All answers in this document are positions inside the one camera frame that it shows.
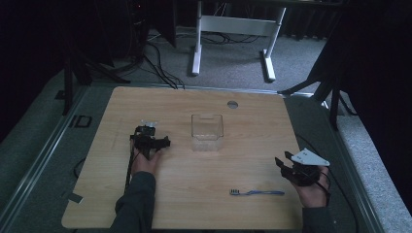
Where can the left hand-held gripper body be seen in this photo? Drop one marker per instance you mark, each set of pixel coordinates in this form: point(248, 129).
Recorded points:
point(145, 142)

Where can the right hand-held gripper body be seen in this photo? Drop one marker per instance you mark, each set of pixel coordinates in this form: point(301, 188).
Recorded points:
point(306, 170)

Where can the black tripod stand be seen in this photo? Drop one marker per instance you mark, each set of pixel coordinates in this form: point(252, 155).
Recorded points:
point(333, 97)
point(68, 81)

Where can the grey tape piece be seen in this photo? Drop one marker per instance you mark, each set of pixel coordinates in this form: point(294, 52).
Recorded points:
point(75, 197)

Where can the person's right hand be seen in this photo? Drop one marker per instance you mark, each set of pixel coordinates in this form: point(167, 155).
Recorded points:
point(312, 195)

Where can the person's left hand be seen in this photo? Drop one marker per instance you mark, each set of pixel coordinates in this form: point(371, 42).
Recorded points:
point(144, 165)

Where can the dark curtain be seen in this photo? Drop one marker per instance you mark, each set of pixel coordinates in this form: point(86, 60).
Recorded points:
point(382, 64)
point(26, 48)

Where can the black rectangular floor bracket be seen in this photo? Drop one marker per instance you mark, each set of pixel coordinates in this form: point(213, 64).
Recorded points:
point(83, 121)

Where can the blue toothbrush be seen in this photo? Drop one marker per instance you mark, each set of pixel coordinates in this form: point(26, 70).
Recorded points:
point(259, 193)

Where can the black computer tower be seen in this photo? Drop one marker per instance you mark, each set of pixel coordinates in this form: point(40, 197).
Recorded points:
point(138, 29)

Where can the clear plastic container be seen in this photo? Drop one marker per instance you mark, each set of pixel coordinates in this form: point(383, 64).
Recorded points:
point(199, 136)

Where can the white desk frame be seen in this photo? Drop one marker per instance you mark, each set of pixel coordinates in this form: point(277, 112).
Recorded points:
point(236, 25)

